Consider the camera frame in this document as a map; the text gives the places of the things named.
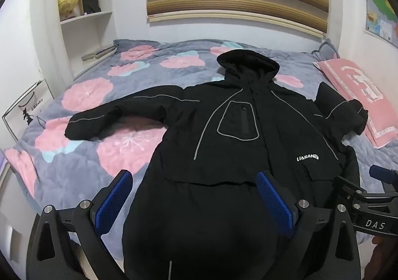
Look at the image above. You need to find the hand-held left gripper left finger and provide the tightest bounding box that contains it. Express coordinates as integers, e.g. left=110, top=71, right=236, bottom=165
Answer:
left=26, top=170, right=134, bottom=280

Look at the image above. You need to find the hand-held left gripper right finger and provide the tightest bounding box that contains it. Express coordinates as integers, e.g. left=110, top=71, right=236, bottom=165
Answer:
left=255, top=171, right=363, bottom=280

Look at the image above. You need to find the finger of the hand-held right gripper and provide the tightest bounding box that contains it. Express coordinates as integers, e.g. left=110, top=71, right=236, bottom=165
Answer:
left=334, top=175, right=369, bottom=206
left=369, top=165, right=398, bottom=189

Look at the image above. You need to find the black hooded jacket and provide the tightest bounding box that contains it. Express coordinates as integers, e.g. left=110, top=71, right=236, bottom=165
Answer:
left=64, top=49, right=369, bottom=280

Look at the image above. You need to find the person's right hand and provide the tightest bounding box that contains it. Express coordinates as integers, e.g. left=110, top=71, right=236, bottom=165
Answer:
left=371, top=235, right=398, bottom=270

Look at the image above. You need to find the pink pillow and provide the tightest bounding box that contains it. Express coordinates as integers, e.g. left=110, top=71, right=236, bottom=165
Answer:
left=313, top=58, right=398, bottom=149

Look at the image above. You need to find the grey floral blanket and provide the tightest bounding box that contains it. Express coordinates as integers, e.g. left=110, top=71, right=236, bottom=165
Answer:
left=0, top=38, right=398, bottom=245

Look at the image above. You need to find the grey pillow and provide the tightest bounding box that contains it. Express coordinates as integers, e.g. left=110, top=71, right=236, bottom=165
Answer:
left=312, top=38, right=341, bottom=62

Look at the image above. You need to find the flat book on shelf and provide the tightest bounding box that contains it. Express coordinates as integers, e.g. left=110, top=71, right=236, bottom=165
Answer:
left=81, top=45, right=116, bottom=62

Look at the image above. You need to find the white corner shelf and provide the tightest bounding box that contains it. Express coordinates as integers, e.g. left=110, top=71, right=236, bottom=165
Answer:
left=57, top=0, right=118, bottom=79

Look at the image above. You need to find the yellow globe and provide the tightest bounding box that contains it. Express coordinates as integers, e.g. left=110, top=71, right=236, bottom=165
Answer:
left=58, top=0, right=80, bottom=21

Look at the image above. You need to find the framed wall picture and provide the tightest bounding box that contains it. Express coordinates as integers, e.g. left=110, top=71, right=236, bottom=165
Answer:
left=1, top=79, right=57, bottom=143

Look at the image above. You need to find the colourful wall map poster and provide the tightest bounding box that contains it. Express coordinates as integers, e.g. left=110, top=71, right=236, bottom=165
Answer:
left=360, top=0, right=398, bottom=51

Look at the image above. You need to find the black picture frame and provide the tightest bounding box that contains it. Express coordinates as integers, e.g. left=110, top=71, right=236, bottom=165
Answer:
left=79, top=0, right=102, bottom=15

